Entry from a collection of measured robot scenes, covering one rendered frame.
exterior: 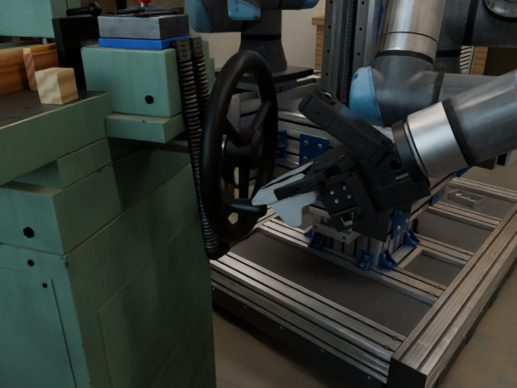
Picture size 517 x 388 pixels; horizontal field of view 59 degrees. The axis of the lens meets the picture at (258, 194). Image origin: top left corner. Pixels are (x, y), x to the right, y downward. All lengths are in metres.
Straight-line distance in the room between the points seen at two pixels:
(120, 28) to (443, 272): 1.23
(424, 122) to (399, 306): 0.94
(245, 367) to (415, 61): 1.08
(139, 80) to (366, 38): 0.72
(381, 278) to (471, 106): 1.01
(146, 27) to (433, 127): 0.39
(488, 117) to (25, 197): 0.54
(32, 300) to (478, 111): 0.63
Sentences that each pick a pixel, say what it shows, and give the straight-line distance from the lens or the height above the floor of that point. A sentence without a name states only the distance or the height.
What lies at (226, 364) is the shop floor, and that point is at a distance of 1.46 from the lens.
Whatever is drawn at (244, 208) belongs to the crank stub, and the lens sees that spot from 0.60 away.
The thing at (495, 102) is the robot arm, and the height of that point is 0.94.
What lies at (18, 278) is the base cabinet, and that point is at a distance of 0.74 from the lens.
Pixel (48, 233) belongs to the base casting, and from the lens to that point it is 0.66.
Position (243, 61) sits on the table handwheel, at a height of 0.94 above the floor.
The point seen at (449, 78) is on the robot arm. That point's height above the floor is 0.94.
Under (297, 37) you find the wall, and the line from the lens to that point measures 4.08.
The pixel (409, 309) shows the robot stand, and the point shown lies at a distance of 1.38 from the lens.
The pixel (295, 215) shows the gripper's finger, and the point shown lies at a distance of 0.56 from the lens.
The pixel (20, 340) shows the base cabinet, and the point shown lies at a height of 0.54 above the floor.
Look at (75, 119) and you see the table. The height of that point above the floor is 0.88.
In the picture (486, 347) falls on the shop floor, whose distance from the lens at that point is 1.67.
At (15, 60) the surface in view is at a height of 0.94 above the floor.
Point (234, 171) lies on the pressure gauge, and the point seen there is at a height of 0.67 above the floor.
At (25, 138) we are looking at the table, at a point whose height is 0.88.
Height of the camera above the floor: 1.04
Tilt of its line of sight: 25 degrees down
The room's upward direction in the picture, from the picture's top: straight up
